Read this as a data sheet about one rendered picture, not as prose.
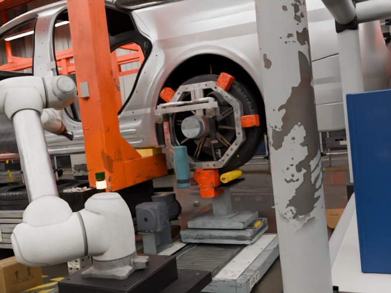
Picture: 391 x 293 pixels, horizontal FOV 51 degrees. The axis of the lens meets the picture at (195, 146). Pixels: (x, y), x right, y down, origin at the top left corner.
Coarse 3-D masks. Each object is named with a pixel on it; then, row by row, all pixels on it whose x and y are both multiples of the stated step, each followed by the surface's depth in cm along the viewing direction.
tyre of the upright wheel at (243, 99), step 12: (240, 84) 265; (240, 96) 255; (252, 96) 264; (252, 108) 254; (264, 120) 271; (252, 132) 254; (264, 132) 272; (252, 144) 256; (240, 156) 259; (252, 156) 275; (216, 168) 267; (228, 168) 263
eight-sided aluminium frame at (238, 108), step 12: (192, 84) 260; (204, 84) 256; (180, 96) 265; (228, 96) 250; (240, 108) 249; (240, 120) 248; (168, 132) 271; (240, 132) 249; (168, 144) 271; (240, 144) 251; (228, 156) 254; (192, 168) 265; (204, 168) 262
